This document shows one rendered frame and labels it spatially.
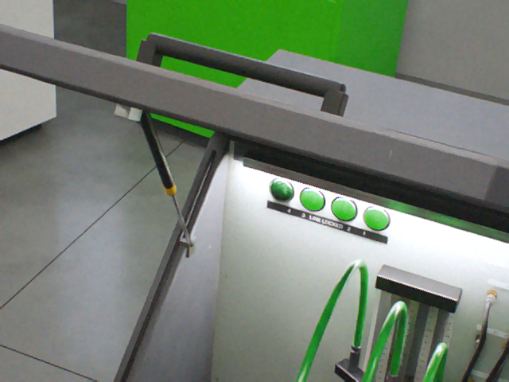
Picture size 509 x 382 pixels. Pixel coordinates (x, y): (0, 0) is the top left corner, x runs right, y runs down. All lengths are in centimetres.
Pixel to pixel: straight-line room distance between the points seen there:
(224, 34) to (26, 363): 170
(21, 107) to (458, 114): 301
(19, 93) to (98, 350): 150
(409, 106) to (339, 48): 228
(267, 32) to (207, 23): 30
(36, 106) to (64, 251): 95
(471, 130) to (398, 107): 14
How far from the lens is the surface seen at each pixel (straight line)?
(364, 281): 167
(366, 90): 190
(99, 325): 360
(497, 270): 173
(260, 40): 426
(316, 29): 411
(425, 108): 187
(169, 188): 159
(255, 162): 174
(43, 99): 469
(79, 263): 390
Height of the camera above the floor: 231
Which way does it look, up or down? 32 degrees down
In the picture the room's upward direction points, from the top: 6 degrees clockwise
